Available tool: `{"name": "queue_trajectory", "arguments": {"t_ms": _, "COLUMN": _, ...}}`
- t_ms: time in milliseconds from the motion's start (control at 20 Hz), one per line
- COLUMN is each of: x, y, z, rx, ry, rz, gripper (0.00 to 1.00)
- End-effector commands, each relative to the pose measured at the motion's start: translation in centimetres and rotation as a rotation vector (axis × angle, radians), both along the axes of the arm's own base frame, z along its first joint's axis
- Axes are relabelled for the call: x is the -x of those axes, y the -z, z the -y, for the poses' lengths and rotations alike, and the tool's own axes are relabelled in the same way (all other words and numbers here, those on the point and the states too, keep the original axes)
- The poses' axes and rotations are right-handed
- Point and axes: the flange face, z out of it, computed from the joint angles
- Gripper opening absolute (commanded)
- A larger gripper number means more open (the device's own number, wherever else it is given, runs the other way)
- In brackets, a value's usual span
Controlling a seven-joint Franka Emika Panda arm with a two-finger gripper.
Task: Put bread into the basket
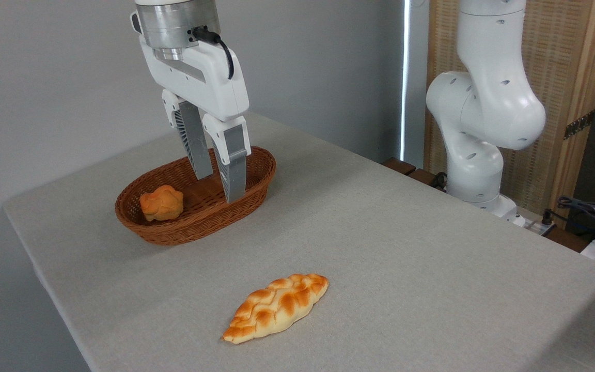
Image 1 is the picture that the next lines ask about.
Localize dark metal screen hinge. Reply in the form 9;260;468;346
563;110;595;141

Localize small round orange bread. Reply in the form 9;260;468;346
139;185;184;222

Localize long braided bread loaf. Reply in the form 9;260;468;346
221;273;330;345

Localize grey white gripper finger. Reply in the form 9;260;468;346
202;114;252;204
161;88;214;181

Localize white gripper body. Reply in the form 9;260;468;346
138;35;250;122

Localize brown wicker oval basket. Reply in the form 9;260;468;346
115;146;277;246

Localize black cable bundle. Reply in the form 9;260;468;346
542;196;595;239

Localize grey tablecloth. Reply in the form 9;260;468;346
3;111;595;372

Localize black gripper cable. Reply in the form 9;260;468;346
192;26;236;80

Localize woven wooden folding screen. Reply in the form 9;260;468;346
424;0;595;228

